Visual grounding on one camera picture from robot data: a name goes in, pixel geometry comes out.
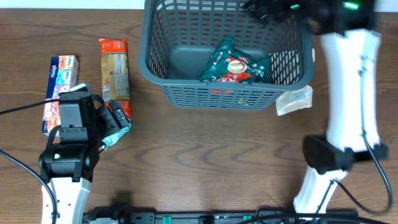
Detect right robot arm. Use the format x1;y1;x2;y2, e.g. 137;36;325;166
244;0;388;218

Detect green Nescafe bag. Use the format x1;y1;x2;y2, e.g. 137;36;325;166
200;36;272;83

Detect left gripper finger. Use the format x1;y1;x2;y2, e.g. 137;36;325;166
96;106;120;136
107;100;130;127

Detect left black cable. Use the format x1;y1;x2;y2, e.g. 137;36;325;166
0;96;62;224

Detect right black cable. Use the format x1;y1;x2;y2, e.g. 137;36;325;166
334;133;394;215

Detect teal small sachet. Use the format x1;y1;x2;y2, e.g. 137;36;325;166
101;123;132;150

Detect Kleenex tissue multipack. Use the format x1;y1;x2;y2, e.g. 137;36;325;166
42;55;79;136

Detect black cable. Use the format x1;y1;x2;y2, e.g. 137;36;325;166
334;133;394;215
0;96;62;224

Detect orange biscuit packet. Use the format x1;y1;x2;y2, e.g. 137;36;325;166
99;38;131;118

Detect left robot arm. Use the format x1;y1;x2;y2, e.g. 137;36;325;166
39;90;131;223

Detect grey plastic basket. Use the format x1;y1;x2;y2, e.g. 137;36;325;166
138;0;315;111

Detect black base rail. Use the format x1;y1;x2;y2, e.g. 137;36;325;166
82;203;360;224

